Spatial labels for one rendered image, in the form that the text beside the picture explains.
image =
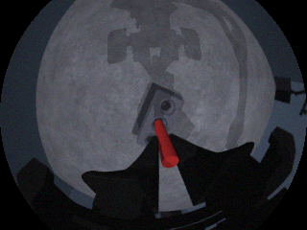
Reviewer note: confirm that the red peg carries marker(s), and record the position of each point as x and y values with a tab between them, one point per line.
168	154

